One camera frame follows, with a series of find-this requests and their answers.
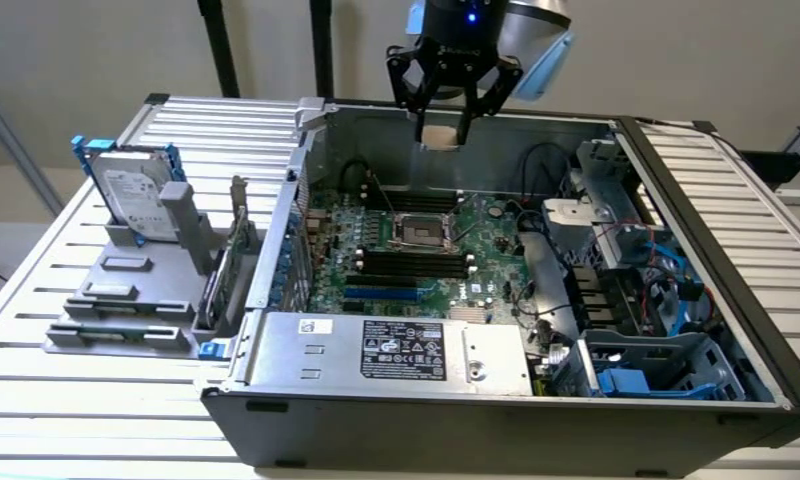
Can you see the blue case latch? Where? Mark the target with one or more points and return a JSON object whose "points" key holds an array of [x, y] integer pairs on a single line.
{"points": [[215, 349]]}

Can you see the green motherboard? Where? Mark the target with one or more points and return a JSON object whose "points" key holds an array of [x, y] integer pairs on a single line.
{"points": [[433, 295]]}

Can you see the silver drive cage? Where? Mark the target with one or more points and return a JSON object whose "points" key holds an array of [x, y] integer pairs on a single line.
{"points": [[590, 215]]}

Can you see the grey slanted metal bar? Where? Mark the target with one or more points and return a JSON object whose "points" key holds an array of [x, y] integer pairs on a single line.
{"points": [[13, 145]]}

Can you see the grey plastic air duct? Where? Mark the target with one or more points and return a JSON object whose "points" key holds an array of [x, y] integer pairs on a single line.
{"points": [[546, 275]]}

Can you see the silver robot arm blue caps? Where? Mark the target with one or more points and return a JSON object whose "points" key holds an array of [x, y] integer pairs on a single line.
{"points": [[536, 15]]}

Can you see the metal CPU socket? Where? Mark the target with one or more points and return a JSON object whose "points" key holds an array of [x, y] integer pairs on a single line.
{"points": [[421, 231]]}

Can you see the blue expansion slot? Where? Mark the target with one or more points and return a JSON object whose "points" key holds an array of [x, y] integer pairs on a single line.
{"points": [[380, 293]]}

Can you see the silver power supply unit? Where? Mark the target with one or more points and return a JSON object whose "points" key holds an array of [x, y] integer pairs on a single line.
{"points": [[333, 360]]}

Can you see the black open PC case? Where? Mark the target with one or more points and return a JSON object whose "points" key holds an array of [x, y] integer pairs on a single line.
{"points": [[440, 430]]}

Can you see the silver chipset heat sink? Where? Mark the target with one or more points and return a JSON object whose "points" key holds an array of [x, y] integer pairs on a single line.
{"points": [[471, 314]]}

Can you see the black fan shroud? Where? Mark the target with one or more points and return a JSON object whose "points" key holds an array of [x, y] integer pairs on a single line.
{"points": [[607, 300]]}

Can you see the grey parts rack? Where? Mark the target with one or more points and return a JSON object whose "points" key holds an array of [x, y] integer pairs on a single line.
{"points": [[147, 285]]}

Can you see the black expansion slot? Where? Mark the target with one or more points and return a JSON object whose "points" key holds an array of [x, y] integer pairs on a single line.
{"points": [[380, 281]]}

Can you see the blue disk caddy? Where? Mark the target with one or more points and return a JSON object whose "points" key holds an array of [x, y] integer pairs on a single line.
{"points": [[96, 145]]}

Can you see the green graphics card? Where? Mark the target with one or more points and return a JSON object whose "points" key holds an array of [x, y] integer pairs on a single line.
{"points": [[240, 235]]}

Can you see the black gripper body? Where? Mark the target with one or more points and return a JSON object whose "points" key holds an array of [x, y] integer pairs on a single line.
{"points": [[463, 30]]}

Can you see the black RAM slot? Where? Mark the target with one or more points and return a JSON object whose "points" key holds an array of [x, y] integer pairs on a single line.
{"points": [[413, 271], [413, 265], [416, 204], [413, 258], [416, 198], [416, 209], [413, 252], [416, 193]]}

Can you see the silver hard disk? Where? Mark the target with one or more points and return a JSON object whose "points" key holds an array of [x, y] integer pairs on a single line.
{"points": [[129, 192]]}

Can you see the black stand pole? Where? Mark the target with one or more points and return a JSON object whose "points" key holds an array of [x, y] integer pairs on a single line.
{"points": [[321, 45], [219, 45]]}

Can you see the grey disk bay cage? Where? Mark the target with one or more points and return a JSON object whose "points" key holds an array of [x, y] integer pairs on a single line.
{"points": [[667, 360]]}

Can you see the square tan CPU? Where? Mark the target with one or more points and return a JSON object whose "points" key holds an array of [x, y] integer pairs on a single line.
{"points": [[440, 138]]}

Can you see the socket locking lever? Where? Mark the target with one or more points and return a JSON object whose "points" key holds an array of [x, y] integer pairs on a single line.
{"points": [[468, 231]]}

